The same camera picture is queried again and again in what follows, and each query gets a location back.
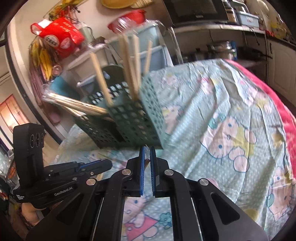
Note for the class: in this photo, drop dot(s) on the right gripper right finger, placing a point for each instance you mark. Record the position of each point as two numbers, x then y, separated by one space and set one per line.
199 210

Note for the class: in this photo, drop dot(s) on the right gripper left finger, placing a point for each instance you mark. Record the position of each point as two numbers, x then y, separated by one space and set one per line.
94 211

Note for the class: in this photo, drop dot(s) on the dark green utensil basket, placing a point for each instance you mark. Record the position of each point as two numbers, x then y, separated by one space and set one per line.
129 123

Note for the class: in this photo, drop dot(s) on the chopsticks pair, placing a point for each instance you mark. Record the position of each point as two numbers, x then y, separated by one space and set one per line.
137 64
128 68
148 57

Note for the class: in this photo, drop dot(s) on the white kitchen cabinet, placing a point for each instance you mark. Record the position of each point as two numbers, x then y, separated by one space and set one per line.
281 69

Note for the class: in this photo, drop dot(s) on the left hand painted nails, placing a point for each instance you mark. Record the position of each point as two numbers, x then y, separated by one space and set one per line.
31 214

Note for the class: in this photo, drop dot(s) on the teal hanging bag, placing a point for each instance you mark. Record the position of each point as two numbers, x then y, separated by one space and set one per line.
61 87

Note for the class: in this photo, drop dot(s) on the white drawer tower left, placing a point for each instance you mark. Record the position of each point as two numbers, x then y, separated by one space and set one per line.
82 68

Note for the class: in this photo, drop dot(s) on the pink blanket edge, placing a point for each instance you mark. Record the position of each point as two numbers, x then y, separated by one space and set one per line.
272 90

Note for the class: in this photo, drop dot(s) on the red shopping bag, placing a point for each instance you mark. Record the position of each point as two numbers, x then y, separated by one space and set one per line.
60 34

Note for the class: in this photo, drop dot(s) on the metal shelf rack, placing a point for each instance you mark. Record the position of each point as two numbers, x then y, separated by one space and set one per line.
191 42

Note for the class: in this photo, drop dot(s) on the blue drawer tower right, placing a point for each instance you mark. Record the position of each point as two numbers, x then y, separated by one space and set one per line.
146 44

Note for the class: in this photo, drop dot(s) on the steel pot stack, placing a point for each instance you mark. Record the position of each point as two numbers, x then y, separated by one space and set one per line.
222 50

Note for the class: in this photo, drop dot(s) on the black frying pan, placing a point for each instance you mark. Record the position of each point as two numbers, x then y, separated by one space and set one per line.
248 53

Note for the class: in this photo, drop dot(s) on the red plastic colander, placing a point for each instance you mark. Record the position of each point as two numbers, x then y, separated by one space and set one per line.
128 21

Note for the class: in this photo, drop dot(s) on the round wooden board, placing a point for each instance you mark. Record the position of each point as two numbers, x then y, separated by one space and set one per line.
117 4

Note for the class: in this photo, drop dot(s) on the blue plastic box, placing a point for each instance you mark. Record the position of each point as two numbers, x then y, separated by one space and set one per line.
247 19

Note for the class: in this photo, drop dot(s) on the black microwave oven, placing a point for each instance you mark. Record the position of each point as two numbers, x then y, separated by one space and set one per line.
189 12

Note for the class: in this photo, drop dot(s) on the woven round mat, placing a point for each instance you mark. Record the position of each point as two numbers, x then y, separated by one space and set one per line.
141 4

